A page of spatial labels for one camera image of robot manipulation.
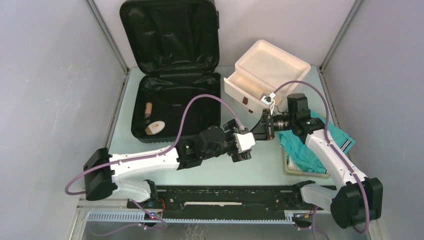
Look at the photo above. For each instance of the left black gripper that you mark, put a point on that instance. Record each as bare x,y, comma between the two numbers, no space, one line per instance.
231,127

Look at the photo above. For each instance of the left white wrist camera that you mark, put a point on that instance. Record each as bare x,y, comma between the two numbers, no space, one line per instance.
244,141

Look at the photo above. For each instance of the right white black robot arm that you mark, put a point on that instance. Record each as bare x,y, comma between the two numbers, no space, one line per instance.
357,198

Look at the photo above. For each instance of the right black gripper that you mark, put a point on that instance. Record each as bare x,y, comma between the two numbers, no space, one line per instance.
262,129

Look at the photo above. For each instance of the brown cosmetic tube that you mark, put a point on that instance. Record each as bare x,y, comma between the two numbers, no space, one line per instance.
148,110

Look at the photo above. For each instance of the white drawer unit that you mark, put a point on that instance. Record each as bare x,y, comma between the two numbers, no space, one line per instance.
261,70

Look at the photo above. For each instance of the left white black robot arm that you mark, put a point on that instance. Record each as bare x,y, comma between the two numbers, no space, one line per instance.
111,175

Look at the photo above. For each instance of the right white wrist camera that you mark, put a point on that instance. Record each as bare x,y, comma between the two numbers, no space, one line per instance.
269,100

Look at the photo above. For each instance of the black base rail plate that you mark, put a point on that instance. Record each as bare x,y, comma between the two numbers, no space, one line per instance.
227,203

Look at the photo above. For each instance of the pale yellow perforated basket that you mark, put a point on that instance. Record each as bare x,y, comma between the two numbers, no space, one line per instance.
300,161

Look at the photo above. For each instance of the white bottle orange logo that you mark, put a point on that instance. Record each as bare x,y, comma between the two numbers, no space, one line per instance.
155,128

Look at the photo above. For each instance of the light teal bottom garment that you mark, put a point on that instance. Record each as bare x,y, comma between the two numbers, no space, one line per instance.
342,139

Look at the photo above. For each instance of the black ribbed hard-shell suitcase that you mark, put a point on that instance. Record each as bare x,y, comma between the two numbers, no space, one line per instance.
175,43

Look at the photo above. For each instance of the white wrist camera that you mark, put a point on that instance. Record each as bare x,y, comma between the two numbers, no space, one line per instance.
269,100
244,141

